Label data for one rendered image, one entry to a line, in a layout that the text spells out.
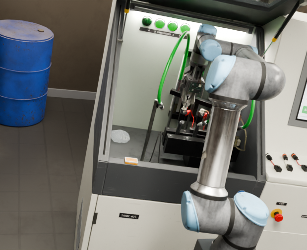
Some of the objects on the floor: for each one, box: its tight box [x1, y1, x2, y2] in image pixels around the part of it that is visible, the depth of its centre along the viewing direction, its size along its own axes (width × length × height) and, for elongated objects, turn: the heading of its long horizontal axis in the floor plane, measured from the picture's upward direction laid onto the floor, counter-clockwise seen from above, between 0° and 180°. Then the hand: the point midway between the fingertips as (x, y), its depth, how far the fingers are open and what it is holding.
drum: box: [0, 20, 54, 127], centre depth 363 cm, size 51×52×76 cm
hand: (185, 103), depth 189 cm, fingers closed
